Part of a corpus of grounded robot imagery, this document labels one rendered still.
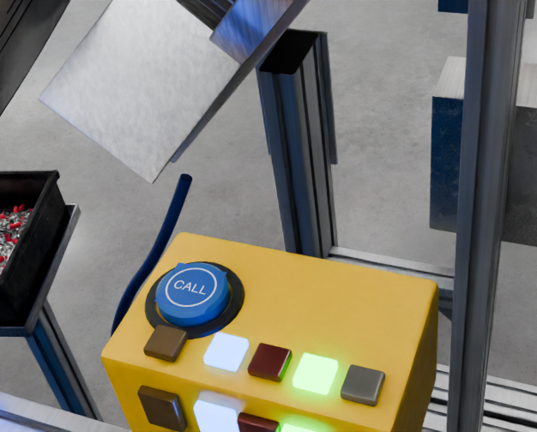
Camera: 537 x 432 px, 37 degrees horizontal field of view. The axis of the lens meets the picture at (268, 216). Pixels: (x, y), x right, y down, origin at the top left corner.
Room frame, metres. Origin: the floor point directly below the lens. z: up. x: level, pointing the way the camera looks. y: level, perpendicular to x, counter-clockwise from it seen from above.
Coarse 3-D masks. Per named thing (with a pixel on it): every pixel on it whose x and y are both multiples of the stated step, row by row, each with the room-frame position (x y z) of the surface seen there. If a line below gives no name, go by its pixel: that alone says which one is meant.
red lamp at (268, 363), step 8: (264, 344) 0.26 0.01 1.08; (256, 352) 0.25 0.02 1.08; (264, 352) 0.25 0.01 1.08; (272, 352) 0.25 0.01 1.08; (280, 352) 0.25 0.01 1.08; (288, 352) 0.25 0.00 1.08; (256, 360) 0.25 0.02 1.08; (264, 360) 0.25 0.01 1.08; (272, 360) 0.25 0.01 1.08; (280, 360) 0.25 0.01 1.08; (288, 360) 0.25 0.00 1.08; (248, 368) 0.24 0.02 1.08; (256, 368) 0.24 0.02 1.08; (264, 368) 0.24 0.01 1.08; (272, 368) 0.24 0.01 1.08; (280, 368) 0.24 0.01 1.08; (256, 376) 0.24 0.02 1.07; (264, 376) 0.24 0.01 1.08; (272, 376) 0.24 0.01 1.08; (280, 376) 0.24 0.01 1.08
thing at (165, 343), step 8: (160, 328) 0.28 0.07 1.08; (168, 328) 0.28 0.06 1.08; (152, 336) 0.27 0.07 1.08; (160, 336) 0.27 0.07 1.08; (168, 336) 0.27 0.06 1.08; (176, 336) 0.27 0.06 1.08; (184, 336) 0.27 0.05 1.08; (152, 344) 0.27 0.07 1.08; (160, 344) 0.27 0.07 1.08; (168, 344) 0.27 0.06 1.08; (176, 344) 0.27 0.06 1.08; (144, 352) 0.27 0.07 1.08; (152, 352) 0.26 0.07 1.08; (160, 352) 0.26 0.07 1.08; (168, 352) 0.26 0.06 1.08; (176, 352) 0.26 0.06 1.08; (168, 360) 0.26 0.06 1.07
